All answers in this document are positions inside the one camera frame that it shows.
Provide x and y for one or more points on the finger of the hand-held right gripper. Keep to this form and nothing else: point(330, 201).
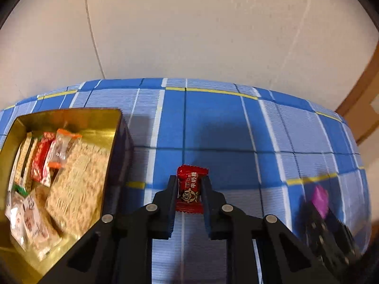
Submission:
point(325, 236)

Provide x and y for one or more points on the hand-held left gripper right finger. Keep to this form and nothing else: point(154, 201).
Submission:
point(206, 213)

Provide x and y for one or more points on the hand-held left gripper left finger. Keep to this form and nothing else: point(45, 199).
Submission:
point(173, 210)

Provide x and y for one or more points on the small red candy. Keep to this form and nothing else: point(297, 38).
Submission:
point(191, 183)

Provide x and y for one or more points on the purple candy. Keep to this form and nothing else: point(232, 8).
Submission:
point(321, 198)

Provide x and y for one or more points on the large clear cracker packet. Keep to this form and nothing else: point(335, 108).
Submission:
point(80, 183)

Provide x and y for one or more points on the gold-lined metal tin box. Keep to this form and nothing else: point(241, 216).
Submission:
point(88, 121)

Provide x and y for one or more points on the clear orange-edged snack packet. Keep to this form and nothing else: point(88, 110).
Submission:
point(63, 148)

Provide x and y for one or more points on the white pink floral snack packet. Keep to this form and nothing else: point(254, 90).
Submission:
point(48, 177)

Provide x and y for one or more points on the beige cracker packet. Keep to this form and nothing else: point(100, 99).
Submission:
point(38, 224)

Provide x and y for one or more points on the red snack packet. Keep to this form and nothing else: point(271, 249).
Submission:
point(40, 162)

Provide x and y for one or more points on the green-edged striped cracker packet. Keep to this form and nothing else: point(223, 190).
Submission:
point(25, 159)

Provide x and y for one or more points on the white round snack packet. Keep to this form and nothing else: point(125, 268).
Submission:
point(16, 219)

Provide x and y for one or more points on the blue plaid tablecloth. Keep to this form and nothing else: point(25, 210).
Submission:
point(222, 124)

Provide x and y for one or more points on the wooden door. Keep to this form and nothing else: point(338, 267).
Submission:
point(364, 109)

